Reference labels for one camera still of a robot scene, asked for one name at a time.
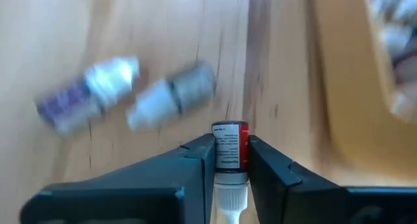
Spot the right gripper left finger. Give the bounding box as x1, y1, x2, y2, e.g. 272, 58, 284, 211
19, 134, 216, 224

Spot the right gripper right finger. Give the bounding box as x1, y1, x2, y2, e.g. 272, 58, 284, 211
249, 135, 417, 224

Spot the small red colouring bottle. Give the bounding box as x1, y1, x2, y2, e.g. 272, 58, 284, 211
210, 120, 251, 224

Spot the orange plastic bin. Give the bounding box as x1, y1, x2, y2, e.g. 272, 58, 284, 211
312, 0, 417, 186

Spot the small purple colouring bottle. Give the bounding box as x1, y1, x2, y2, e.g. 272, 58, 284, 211
35, 56, 141, 137

